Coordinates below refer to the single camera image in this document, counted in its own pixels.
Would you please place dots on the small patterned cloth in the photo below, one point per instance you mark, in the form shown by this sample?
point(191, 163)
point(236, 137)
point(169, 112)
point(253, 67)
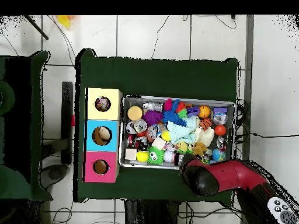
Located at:
point(169, 146)

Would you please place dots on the multicolour cloth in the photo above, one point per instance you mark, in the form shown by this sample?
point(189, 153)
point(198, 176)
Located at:
point(102, 103)

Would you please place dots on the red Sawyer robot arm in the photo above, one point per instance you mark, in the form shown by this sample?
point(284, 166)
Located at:
point(229, 175)

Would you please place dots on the wooden box with three holes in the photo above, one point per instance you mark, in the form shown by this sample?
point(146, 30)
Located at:
point(112, 112)

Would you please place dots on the shallow mesh bin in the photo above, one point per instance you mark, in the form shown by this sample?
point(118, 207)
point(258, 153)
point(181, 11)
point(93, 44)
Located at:
point(144, 165)

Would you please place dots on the purple spiky ball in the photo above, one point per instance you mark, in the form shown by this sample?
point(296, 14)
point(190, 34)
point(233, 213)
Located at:
point(153, 117)

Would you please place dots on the crushed drink can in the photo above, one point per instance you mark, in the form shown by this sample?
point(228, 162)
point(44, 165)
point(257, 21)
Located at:
point(140, 126)

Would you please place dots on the orange round sponge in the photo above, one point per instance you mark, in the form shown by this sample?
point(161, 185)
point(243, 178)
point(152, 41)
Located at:
point(134, 113)

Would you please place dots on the blue spiky ball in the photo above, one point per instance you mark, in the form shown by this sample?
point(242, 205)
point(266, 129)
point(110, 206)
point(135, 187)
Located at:
point(171, 116)

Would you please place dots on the light blue knitted cloth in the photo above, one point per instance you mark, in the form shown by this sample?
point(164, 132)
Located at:
point(181, 131)

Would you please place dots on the green spiky toy with eyes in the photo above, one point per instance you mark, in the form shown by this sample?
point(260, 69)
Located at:
point(155, 156)

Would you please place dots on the white baseball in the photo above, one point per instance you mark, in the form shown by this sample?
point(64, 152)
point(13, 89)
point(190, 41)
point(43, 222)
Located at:
point(168, 156)

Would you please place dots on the tiger plush toy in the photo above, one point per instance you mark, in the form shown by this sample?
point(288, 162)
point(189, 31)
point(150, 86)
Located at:
point(205, 123)

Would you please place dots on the brown teddy bear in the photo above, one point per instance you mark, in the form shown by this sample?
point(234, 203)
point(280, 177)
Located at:
point(199, 148)

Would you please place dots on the small basketball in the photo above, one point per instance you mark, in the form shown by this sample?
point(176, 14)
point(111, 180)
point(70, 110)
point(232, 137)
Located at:
point(204, 111)

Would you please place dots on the orange ball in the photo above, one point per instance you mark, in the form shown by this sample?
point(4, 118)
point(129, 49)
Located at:
point(220, 130)

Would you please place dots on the small globe ball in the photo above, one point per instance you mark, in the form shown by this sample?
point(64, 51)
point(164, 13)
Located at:
point(218, 155)

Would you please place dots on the black upright panel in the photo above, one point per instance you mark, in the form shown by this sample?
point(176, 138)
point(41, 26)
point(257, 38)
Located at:
point(66, 116)

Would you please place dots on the grey round base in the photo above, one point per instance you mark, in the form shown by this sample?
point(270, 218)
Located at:
point(55, 173)

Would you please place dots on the dark green side tablecloth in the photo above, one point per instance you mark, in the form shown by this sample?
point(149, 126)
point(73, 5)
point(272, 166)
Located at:
point(37, 140)

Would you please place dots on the yellow object on floor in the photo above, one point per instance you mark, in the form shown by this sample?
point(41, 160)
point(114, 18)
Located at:
point(63, 21)

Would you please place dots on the black rod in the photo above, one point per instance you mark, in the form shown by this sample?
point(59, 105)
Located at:
point(37, 28)

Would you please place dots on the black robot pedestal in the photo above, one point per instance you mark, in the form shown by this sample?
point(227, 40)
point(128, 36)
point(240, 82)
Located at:
point(151, 213)

